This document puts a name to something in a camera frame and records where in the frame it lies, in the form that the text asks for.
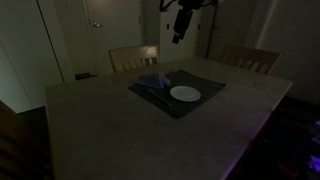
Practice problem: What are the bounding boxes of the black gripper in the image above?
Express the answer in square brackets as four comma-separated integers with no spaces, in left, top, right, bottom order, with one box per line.
[171,8,195,45]

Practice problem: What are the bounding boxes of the dark spoon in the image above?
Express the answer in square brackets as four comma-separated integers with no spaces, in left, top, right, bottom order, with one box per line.
[145,86,174,107]

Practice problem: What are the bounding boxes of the white round plate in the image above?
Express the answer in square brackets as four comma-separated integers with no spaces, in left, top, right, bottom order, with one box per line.
[169,85,202,103]

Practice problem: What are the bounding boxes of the light wooden chair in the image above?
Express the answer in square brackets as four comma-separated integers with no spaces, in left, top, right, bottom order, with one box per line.
[219,45,282,75]
[108,44,160,74]

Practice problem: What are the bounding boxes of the blue folded napkin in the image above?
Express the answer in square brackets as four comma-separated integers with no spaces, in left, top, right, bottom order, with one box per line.
[135,73,172,90]

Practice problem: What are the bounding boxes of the dark placemat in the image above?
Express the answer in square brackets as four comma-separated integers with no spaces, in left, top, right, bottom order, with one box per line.
[128,69,227,120]

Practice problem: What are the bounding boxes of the white door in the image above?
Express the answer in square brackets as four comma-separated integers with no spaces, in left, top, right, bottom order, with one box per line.
[83,0,144,75]

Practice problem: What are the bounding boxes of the purple lit device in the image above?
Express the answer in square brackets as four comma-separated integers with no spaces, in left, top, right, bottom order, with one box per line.
[307,120,320,172]

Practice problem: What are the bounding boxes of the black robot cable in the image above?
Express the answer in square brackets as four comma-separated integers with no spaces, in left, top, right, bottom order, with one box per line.
[158,0,179,13]

